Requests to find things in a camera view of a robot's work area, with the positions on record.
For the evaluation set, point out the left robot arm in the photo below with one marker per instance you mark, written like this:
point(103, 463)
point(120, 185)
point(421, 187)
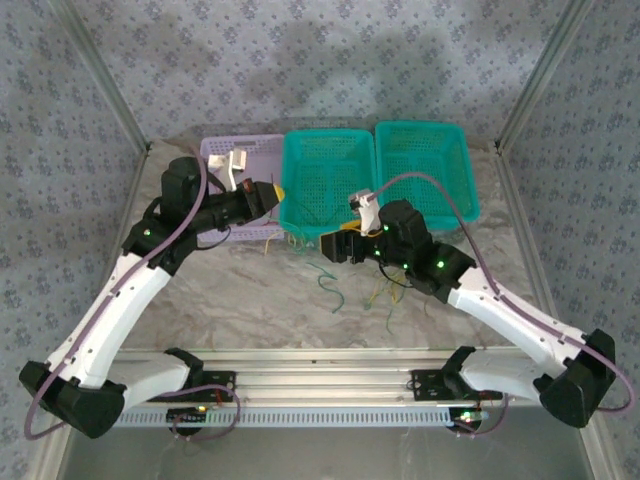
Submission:
point(115, 310)

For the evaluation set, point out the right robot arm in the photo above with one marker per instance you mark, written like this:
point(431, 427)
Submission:
point(500, 315)

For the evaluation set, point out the lilac perforated plastic basket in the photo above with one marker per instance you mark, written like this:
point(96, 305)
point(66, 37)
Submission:
point(255, 165)

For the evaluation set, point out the teal perforated plastic basket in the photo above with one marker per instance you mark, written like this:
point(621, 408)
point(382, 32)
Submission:
point(325, 160)
point(425, 165)

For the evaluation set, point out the right controller board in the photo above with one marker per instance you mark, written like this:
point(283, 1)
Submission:
point(467, 416)

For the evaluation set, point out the controller board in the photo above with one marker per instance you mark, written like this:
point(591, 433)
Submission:
point(467, 416)
point(187, 415)

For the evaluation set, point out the left controller board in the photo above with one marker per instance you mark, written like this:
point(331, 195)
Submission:
point(187, 415)

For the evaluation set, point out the aluminium side rail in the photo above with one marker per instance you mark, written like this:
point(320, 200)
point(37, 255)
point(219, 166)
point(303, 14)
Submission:
point(135, 185)
point(525, 220)

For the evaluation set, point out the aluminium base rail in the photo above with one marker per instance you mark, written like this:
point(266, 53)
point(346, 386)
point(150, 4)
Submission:
point(320, 380)

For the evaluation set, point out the aluminium frame post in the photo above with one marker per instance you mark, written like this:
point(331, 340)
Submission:
point(545, 75)
point(100, 75)

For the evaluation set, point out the black right mount plate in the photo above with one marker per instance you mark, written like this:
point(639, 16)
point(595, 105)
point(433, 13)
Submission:
point(425, 382)

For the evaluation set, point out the black mount plate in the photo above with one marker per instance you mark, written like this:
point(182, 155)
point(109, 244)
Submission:
point(222, 380)
point(425, 382)

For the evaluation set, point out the black left mount plate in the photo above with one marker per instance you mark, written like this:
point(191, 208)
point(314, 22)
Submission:
point(222, 380)

